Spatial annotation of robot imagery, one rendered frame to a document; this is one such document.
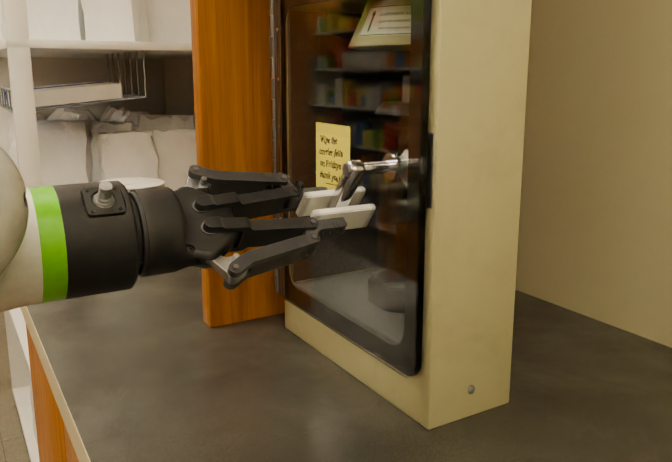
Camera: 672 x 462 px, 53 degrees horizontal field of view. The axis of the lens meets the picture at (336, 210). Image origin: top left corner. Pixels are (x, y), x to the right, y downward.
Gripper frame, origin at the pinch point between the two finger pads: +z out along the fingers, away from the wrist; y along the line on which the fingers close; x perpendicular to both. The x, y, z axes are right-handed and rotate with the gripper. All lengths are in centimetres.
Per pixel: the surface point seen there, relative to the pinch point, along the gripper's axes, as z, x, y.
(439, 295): 6.3, 0.5, -11.5
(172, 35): 25, 61, 116
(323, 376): 2.6, 21.2, -7.7
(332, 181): 4.3, 3.7, 7.1
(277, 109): 4.3, 6.5, 22.6
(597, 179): 48.5, 5.5, 4.3
